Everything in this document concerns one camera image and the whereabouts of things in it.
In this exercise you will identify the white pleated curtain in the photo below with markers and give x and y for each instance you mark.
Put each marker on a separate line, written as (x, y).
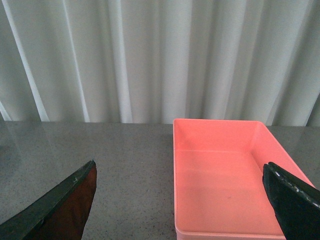
(152, 61)

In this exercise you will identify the pink plastic bin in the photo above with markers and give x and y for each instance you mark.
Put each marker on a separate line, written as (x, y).
(218, 179)

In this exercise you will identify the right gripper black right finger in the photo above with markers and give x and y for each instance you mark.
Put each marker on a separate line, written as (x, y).
(296, 204)

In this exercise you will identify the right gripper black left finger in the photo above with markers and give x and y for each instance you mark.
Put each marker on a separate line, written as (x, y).
(60, 214)

